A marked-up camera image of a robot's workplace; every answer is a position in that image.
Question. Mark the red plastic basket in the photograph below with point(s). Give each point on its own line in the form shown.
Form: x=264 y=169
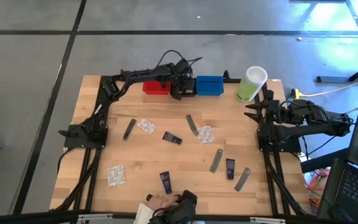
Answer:
x=154 y=88

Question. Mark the black open laptop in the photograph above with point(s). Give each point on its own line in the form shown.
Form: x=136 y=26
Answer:
x=354 y=191

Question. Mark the person's hand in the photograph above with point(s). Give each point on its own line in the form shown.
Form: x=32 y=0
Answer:
x=163 y=202

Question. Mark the white wipes canister green label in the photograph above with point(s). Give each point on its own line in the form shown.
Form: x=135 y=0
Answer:
x=247 y=88

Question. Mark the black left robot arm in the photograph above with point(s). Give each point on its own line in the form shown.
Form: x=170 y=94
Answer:
x=141 y=74

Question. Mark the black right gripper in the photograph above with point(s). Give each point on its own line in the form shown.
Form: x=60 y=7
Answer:
x=270 y=112

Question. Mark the black metal desk leg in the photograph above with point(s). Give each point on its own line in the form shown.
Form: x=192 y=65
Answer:
x=322 y=161

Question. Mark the person's forearm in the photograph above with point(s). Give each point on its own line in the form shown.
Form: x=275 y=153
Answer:
x=143 y=215

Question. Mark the black frame beam silver brackets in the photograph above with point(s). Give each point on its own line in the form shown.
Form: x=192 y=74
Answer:
x=26 y=219

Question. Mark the blue plastic basket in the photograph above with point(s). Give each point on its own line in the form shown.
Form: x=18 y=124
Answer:
x=210 y=85

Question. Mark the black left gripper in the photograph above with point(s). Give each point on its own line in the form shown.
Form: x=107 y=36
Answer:
x=185 y=84

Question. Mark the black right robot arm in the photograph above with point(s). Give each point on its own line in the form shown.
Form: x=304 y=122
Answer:
x=315 y=129

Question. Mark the metal floor stand base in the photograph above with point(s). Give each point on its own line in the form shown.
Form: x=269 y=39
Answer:
x=334 y=79

